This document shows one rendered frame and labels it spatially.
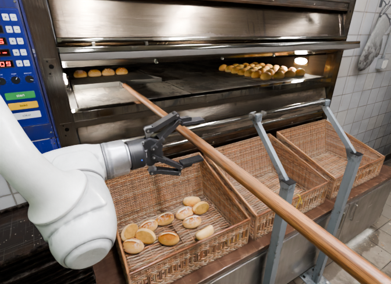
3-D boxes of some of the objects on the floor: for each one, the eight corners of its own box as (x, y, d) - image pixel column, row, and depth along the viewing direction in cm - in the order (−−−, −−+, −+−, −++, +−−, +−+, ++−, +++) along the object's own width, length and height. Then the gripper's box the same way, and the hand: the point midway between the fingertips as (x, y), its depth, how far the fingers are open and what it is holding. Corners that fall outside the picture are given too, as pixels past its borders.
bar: (121, 351, 117) (70, 145, 69) (292, 248, 174) (329, 96, 126) (139, 437, 93) (78, 208, 44) (331, 284, 149) (397, 111, 101)
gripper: (117, 106, 57) (195, 96, 66) (129, 187, 66) (195, 167, 76) (124, 115, 51) (209, 102, 60) (136, 202, 60) (207, 179, 70)
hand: (196, 139), depth 67 cm, fingers open, 12 cm apart
